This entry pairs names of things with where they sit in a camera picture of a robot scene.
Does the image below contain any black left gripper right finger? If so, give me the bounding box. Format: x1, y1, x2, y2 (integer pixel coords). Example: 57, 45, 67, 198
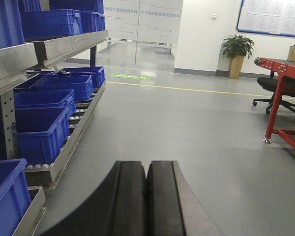
147, 161, 223, 236

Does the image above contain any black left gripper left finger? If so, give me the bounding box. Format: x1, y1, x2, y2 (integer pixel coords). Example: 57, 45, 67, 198
44, 161, 146, 236

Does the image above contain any blue plastic crate lower shelf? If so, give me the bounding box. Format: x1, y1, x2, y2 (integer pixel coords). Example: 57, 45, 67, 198
15, 107, 69, 165

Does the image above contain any blue plastic crate front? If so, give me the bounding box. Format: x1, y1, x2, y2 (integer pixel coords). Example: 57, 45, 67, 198
0, 158, 31, 236

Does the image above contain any blue plastic crate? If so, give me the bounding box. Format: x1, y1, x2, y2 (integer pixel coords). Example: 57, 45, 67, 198
54, 66, 105, 89
14, 89, 77, 117
0, 158, 31, 236
35, 74, 93, 102

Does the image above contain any blue plastic crate far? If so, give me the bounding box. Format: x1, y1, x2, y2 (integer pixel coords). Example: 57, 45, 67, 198
54, 66, 105, 89

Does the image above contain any black office chair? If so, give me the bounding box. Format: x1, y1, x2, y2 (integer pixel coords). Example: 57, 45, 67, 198
252, 76, 295, 119

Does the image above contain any potted green plant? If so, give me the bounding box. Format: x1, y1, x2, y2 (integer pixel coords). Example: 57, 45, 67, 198
222, 34, 255, 79

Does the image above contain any metal roller shelf rack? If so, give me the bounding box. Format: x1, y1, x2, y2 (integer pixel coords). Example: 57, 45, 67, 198
0, 30, 108, 236

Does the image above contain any blue crate upper shelf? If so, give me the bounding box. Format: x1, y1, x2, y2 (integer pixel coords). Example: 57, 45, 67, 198
21, 9, 83, 38

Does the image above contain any red conveyor table frame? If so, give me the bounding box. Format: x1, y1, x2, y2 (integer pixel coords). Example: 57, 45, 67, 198
254, 57, 295, 149

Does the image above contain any wall notice board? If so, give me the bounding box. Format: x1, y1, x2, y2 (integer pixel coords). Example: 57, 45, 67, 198
236, 0, 295, 37

